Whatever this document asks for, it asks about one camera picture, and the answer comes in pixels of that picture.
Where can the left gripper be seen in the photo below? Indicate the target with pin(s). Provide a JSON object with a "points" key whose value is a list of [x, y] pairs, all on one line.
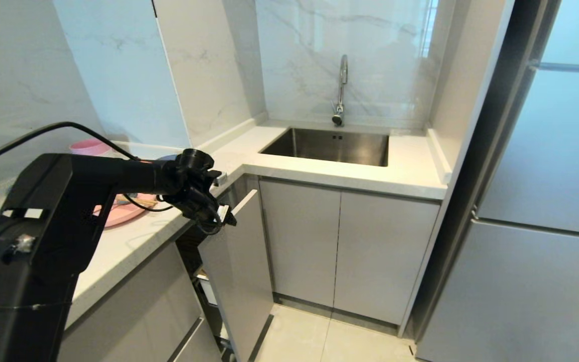
{"points": [[194, 198]]}

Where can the grey pull-out cabinet door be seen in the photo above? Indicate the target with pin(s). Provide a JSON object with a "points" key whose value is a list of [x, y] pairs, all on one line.
{"points": [[239, 271]]}

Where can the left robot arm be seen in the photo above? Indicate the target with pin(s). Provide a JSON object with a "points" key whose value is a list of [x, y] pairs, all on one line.
{"points": [[53, 216]]}

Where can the pull-out dish rack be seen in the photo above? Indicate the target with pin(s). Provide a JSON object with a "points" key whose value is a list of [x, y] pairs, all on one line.
{"points": [[204, 291]]}

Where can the wooden utensil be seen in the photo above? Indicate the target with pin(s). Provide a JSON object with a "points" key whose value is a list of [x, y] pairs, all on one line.
{"points": [[145, 202]]}

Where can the pink plate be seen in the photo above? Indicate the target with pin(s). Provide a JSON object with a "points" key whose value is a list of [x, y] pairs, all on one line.
{"points": [[121, 213]]}

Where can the pink bowl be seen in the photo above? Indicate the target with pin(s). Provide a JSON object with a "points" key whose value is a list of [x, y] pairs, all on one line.
{"points": [[90, 147]]}

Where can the grey drawer front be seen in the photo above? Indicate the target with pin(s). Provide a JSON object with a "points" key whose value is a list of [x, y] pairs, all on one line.
{"points": [[201, 347], [138, 311]]}

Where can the stainless steel sink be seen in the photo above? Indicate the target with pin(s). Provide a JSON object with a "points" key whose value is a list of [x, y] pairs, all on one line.
{"points": [[329, 146]]}

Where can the chrome faucet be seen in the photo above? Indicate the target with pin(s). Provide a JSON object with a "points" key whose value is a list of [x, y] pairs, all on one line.
{"points": [[341, 85]]}

